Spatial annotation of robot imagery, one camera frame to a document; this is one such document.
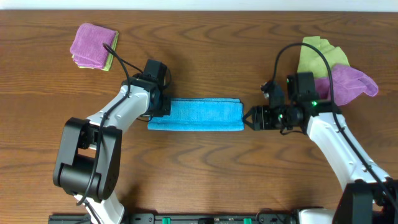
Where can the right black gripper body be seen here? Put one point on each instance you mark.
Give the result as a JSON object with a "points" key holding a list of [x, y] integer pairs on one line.
{"points": [[277, 119]]}

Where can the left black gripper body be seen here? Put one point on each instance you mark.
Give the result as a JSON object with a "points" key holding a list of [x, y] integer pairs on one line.
{"points": [[163, 107]]}

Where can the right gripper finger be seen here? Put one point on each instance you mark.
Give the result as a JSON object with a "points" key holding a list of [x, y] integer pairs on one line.
{"points": [[246, 122], [248, 114]]}

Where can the blue microfiber cloth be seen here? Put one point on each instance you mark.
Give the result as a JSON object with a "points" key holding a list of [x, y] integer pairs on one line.
{"points": [[201, 114]]}

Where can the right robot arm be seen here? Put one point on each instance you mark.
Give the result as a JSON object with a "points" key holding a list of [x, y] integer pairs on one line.
{"points": [[369, 192]]}

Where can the folded green cloth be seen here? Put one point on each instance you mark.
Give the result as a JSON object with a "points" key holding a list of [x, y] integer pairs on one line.
{"points": [[84, 63]]}

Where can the crumpled purple cloth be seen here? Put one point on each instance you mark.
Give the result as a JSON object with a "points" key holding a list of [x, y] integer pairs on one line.
{"points": [[349, 83]]}

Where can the folded purple cloth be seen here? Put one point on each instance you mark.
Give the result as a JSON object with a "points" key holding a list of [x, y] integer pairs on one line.
{"points": [[89, 40]]}

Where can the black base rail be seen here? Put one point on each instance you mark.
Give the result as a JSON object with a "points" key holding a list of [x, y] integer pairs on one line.
{"points": [[150, 218]]}

